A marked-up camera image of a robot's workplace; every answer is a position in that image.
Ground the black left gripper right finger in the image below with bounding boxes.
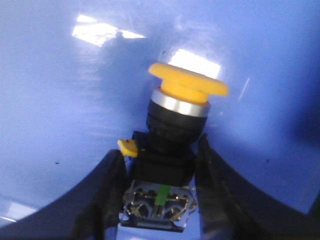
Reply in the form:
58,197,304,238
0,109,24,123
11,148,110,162
195,134,320,240

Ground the yellow mushroom push button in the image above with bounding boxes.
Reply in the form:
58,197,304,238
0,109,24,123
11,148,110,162
117,62,229,232

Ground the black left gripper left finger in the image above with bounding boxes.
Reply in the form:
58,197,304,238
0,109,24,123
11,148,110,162
0,149,127,240

